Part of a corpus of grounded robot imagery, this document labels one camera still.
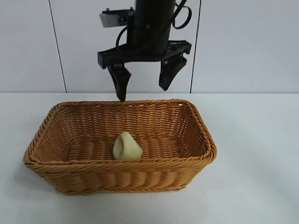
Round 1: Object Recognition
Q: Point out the pale yellow egg yolk pastry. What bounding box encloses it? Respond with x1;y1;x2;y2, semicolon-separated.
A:
112;131;142;161

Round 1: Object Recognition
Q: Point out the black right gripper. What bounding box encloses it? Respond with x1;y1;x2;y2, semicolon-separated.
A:
97;0;192;102

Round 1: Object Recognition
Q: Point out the black looped gripper cable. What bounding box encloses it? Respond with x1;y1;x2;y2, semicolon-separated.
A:
171;0;192;30

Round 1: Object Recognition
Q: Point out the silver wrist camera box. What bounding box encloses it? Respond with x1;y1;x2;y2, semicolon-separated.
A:
99;8;135;28

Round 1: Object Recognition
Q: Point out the tan woven wicker basket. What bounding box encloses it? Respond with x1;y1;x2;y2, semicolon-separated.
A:
22;98;218;196

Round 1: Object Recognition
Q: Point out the black camera cable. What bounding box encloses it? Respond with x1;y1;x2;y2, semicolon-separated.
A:
115;26;128;49

